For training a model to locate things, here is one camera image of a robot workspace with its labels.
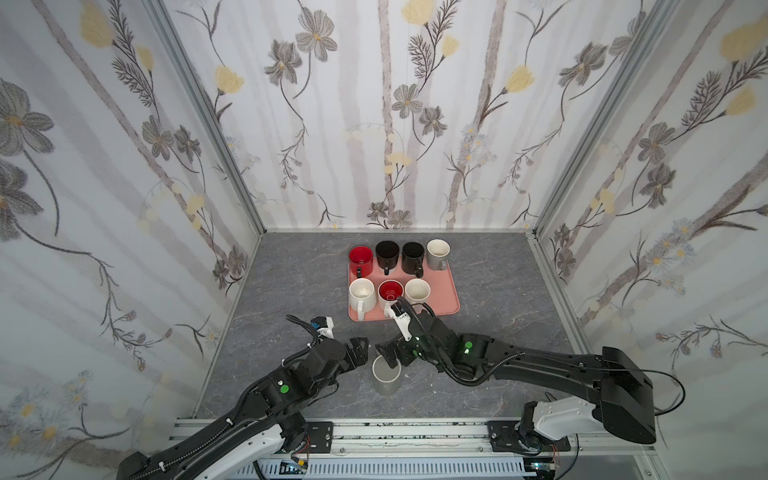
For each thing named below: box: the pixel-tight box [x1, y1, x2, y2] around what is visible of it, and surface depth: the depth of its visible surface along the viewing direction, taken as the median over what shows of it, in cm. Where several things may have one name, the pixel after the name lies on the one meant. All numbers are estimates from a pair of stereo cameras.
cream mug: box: [378, 279, 404, 317], surface depth 97 cm
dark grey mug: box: [372, 354, 402, 396], surface depth 75 cm
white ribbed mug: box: [348, 278, 377, 321], surface depth 95 cm
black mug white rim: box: [402, 241, 425, 278], surface depth 105 cm
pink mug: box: [404, 278, 431, 305], surface depth 95 cm
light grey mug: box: [426, 238, 451, 271], surface depth 104 cm
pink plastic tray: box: [348, 257, 461, 322], surface depth 99 cm
